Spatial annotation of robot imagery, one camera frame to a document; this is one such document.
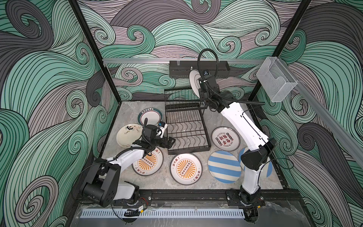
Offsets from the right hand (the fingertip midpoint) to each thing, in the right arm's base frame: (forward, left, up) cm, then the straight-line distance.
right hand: (207, 88), depth 76 cm
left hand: (-15, +22, -27) cm, 38 cm away
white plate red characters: (-11, -17, -37) cm, 42 cm away
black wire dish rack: (+3, +11, -34) cm, 36 cm away
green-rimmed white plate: (+11, +36, -37) cm, 53 cm away
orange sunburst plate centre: (-31, +12, -37) cm, 50 cm away
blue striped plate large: (-30, -11, -36) cm, 49 cm away
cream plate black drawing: (-7, +53, -36) cm, 65 cm away
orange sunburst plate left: (-29, +35, -37) cm, 58 cm away
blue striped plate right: (-42, -17, -4) cm, 46 cm away
